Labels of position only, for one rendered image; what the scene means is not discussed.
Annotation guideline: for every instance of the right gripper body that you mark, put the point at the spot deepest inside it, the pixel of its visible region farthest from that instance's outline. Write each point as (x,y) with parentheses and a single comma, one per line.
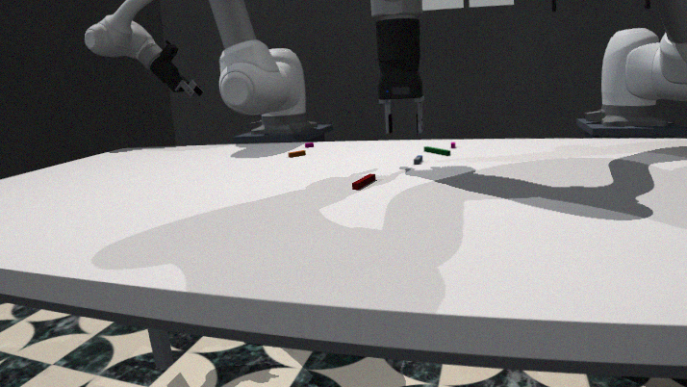
(162,66)

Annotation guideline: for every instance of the green rod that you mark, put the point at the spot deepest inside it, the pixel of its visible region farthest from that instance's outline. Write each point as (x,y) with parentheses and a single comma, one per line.
(437,151)

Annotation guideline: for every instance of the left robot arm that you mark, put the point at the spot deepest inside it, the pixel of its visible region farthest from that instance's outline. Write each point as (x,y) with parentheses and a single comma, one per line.
(632,77)

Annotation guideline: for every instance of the red rod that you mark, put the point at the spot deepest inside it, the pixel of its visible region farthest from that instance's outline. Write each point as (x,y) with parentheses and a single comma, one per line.
(357,185)

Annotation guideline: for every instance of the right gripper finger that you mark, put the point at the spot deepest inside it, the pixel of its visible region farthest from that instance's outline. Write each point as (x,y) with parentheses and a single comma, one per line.
(186,88)
(198,90)

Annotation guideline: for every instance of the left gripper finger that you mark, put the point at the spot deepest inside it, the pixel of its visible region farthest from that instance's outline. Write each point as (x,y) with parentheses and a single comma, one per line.
(419,114)
(388,115)

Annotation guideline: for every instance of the orange-brown rod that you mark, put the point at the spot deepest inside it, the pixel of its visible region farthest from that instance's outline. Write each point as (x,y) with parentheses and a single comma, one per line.
(297,153)

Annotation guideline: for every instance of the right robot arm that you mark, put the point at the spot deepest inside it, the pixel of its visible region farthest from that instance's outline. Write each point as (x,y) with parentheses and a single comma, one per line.
(254,83)

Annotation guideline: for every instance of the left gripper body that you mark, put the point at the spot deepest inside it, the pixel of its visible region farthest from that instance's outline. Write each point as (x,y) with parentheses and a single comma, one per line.
(398,47)

